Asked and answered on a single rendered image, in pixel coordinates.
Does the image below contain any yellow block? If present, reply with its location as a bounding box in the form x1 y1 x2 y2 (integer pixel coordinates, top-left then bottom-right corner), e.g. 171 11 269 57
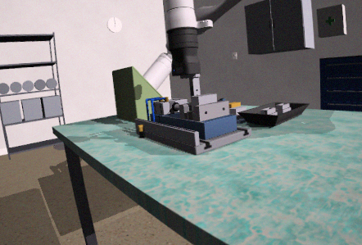
229 102 241 108

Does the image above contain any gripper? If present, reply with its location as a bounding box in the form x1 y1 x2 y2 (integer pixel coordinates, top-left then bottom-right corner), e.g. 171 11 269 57
166 7 213 96

